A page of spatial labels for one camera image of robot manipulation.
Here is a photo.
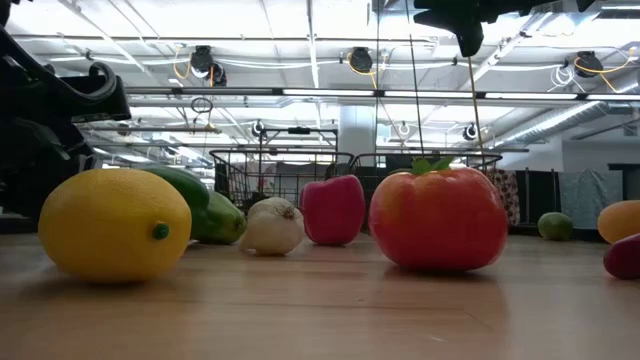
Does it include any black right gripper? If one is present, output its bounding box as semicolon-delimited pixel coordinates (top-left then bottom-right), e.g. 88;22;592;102
413;0;501;59

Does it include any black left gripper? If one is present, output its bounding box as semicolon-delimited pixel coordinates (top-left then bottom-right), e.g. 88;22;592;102
0;117;99;224

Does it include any yellow lemon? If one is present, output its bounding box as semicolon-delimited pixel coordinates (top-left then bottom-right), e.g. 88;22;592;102
38;168;193;284

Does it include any green bell pepper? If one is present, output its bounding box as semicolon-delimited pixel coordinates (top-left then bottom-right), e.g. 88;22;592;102
134;164;211;216

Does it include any orange tomato with green leaf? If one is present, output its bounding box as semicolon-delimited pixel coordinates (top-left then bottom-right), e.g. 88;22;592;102
368;157;510;273

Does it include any green lime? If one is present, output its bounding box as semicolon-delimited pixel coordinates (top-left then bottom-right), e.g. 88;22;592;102
537;211;575;242

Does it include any red bell pepper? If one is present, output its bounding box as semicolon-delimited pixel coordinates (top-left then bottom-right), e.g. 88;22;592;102
299;174;367;246

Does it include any yellow orange mango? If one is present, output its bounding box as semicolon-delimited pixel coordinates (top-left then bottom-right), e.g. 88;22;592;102
597;200;640;245

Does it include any white garlic bulb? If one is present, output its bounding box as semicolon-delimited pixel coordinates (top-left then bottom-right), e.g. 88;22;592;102
238;196;305;257

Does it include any dark red chili pepper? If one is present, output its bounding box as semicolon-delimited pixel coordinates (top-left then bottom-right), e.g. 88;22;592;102
603;233;640;281

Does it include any long ceiling light strip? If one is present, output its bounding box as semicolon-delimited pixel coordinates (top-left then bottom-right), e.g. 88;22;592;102
124;87;640;101

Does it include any patterned hanging cloth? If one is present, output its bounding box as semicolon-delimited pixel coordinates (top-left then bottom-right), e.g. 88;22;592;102
487;167;521;227

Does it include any black partition panel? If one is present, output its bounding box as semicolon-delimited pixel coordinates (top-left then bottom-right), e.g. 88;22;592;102
514;168;562;229

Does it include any pale blue hanging cloth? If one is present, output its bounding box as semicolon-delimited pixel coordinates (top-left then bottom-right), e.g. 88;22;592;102
558;168;609;230

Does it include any yellow hanging cable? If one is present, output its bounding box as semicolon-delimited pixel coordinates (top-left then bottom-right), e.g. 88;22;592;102
467;57;486;156

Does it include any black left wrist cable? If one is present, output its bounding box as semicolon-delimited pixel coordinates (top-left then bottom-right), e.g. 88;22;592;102
74;60;120;104

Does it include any silver ceiling duct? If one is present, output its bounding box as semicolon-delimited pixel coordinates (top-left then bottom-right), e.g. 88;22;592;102
494;84;640;149

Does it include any hanging black cable loop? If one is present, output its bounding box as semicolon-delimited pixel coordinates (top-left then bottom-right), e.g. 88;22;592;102
189;96;215;115

